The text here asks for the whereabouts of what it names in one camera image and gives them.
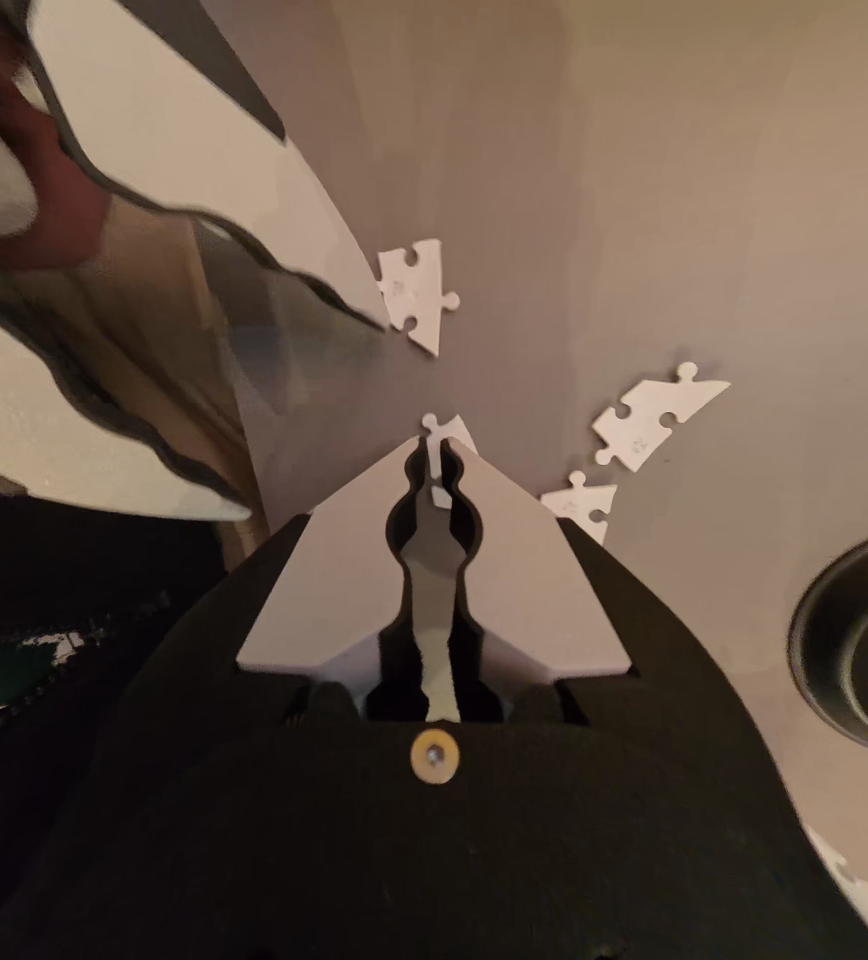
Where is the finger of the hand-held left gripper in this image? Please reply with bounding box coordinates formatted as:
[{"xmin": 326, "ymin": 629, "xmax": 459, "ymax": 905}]
[
  {"xmin": 27, "ymin": 0, "xmax": 392, "ymax": 333},
  {"xmin": 0, "ymin": 291, "xmax": 254, "ymax": 524}
]

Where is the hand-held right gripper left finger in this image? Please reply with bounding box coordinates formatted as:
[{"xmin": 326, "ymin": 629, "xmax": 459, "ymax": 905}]
[{"xmin": 236, "ymin": 437, "xmax": 431, "ymax": 711}]

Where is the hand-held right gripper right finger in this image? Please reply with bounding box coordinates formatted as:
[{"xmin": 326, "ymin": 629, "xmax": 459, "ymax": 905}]
[{"xmin": 441, "ymin": 438, "xmax": 632, "ymax": 711}]

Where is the white puzzle piece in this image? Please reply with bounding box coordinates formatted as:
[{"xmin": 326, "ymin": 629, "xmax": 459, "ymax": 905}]
[
  {"xmin": 539, "ymin": 470, "xmax": 620, "ymax": 546},
  {"xmin": 376, "ymin": 238, "xmax": 462, "ymax": 360},
  {"xmin": 591, "ymin": 361, "xmax": 732, "ymax": 474},
  {"xmin": 402, "ymin": 412, "xmax": 479, "ymax": 725}
]

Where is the black zip jacket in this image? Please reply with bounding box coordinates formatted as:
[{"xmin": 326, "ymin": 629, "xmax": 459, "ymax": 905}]
[{"xmin": 0, "ymin": 486, "xmax": 270, "ymax": 960}]

